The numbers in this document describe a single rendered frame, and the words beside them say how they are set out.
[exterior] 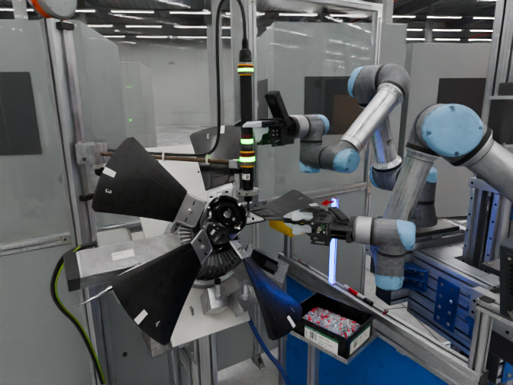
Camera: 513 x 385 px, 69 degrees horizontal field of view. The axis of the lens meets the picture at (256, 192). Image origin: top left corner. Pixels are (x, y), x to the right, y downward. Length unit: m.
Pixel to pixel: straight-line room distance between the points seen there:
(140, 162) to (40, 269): 0.84
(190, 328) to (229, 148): 0.57
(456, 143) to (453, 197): 4.27
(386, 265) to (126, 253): 0.71
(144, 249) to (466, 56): 4.48
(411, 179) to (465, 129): 0.23
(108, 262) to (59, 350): 0.91
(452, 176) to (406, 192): 4.02
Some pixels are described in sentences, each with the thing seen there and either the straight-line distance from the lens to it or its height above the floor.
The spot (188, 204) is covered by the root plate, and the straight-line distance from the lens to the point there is 1.08.
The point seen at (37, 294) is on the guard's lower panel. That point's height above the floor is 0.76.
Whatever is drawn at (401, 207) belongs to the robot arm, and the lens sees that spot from 1.14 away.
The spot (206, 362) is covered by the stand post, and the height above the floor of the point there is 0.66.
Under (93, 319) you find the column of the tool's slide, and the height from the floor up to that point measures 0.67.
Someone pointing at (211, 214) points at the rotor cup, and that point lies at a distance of 1.03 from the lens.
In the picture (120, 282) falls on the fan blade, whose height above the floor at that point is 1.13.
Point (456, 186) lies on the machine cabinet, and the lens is 5.21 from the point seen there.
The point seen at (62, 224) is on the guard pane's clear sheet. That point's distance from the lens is 1.74.
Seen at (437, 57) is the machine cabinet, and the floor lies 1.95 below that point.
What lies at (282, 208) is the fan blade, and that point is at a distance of 1.19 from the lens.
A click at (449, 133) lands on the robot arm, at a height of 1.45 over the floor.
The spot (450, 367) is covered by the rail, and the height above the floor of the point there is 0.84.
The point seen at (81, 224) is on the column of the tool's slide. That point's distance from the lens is 1.56.
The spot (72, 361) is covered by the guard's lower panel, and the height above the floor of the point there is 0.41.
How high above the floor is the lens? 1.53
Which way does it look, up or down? 14 degrees down
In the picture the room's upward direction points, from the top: 1 degrees counter-clockwise
